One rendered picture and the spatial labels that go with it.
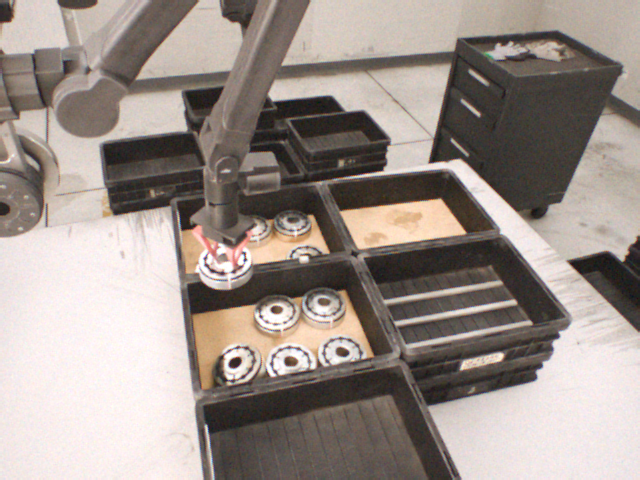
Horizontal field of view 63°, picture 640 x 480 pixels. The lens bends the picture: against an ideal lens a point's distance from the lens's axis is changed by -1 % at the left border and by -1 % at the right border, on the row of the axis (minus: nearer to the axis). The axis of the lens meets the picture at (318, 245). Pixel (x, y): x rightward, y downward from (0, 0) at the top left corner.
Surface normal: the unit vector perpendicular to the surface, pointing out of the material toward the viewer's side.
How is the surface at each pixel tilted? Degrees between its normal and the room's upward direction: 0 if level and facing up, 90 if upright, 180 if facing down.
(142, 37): 101
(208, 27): 90
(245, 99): 98
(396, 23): 90
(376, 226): 0
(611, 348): 0
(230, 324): 0
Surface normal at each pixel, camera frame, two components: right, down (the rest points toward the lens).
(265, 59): 0.29, 0.75
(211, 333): 0.07, -0.75
